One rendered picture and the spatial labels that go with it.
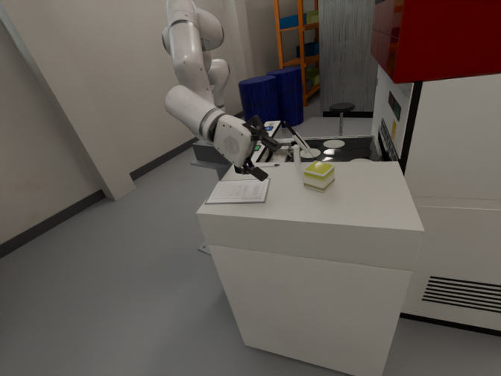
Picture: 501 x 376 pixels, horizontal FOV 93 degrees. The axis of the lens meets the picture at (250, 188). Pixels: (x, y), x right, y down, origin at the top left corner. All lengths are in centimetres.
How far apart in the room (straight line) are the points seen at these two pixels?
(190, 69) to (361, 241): 65
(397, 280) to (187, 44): 87
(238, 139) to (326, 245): 39
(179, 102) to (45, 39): 258
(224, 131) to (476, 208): 91
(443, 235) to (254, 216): 77
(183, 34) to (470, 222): 114
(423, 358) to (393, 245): 97
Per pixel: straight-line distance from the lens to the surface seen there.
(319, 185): 77
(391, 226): 68
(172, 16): 85
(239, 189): 84
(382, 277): 82
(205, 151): 145
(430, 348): 165
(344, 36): 430
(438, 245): 124
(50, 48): 316
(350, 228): 68
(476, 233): 122
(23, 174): 333
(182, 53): 74
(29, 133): 330
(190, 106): 63
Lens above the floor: 141
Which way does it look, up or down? 32 degrees down
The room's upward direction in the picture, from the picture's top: 11 degrees counter-clockwise
